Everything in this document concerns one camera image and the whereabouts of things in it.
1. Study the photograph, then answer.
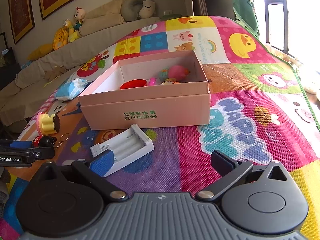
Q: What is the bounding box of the grey bear neck pillow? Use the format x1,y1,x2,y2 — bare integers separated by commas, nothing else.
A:
120,0,157,22

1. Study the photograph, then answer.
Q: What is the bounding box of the pink plastic net scoop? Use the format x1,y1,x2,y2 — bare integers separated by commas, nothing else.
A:
148,77,156,86

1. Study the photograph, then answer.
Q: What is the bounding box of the pink pig toy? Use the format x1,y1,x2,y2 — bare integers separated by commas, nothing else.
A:
159,65,190,82

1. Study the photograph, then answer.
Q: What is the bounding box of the pink cardboard box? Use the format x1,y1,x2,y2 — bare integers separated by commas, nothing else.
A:
78,50,210,130

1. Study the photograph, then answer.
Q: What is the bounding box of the green patterned cloth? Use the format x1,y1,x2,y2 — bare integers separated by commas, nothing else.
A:
233,0,259,38

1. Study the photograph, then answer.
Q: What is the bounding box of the yellow tiger plush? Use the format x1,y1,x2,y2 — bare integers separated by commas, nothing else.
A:
53,19,74,50

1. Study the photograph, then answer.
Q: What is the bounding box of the yellow toy camera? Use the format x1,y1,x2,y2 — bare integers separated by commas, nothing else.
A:
162,78,179,85

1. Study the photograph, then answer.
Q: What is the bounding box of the cartoon boy doll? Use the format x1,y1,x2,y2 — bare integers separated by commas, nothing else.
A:
68,7,86,43

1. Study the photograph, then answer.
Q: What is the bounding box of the red plastic lid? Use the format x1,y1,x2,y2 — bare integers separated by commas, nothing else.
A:
120,79,148,90

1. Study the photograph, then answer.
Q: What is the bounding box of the pink gold cupcake toy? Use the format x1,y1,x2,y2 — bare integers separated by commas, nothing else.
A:
36,112,60,135

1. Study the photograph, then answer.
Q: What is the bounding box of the white battery charger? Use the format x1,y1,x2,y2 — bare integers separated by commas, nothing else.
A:
90,124,154,177

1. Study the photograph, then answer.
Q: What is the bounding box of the yellow pillow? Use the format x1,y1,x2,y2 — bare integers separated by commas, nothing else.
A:
27,43,53,61

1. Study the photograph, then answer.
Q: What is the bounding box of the blue white tissue pack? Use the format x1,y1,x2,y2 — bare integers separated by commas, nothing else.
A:
55,78,92,101

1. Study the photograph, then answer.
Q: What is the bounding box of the beige sofa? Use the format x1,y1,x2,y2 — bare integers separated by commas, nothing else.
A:
1,17,159,126

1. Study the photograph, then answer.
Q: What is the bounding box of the folded beige blanket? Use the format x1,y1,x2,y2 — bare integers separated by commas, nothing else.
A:
79,0,125,37

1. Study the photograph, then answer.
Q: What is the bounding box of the black red keychain toy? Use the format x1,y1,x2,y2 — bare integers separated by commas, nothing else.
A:
31,133,69,148

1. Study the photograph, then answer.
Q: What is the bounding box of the colourful cartoon play mat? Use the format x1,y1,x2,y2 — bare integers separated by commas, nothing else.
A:
1,16,319,239

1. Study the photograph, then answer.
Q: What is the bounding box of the small brown plush toy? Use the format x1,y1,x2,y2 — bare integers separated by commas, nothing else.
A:
44,66,66,82

